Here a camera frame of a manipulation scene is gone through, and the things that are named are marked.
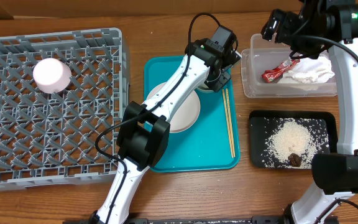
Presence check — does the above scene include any brown food scrap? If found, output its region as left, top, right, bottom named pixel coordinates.
left=288, top=153, right=302, bottom=167

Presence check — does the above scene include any teal serving tray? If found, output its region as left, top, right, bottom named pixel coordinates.
left=143, top=54, right=241, bottom=174

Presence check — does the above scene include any red snack wrapper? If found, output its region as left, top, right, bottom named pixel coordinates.
left=261, top=58, right=300, bottom=83

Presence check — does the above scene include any grey plastic dish rack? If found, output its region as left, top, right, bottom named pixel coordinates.
left=0, top=28, right=130, bottom=191

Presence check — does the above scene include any grey saucer bowl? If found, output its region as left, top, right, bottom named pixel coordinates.
left=197, top=83, right=214, bottom=93

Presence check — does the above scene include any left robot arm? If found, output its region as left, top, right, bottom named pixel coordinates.
left=89, top=26, right=241, bottom=223

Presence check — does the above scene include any small white bowl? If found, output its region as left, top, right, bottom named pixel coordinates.
left=32, top=58, right=71, bottom=94

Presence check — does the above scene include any white rice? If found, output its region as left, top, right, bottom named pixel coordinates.
left=260, top=118, right=329, bottom=169

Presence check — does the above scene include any black tray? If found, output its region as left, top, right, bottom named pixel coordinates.
left=249, top=110, right=338, bottom=168

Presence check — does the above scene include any clear plastic bin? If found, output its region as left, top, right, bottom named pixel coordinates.
left=241, top=34, right=337, bottom=98

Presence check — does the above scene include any large white plate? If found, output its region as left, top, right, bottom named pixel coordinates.
left=146, top=82, right=202, bottom=134

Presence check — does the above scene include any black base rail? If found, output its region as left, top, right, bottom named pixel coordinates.
left=62, top=216, right=340, bottom=224

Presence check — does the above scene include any white napkin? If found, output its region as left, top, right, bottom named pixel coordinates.
left=278, top=54, right=335, bottom=83

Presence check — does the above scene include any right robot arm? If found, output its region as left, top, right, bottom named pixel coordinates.
left=253, top=1, right=358, bottom=223

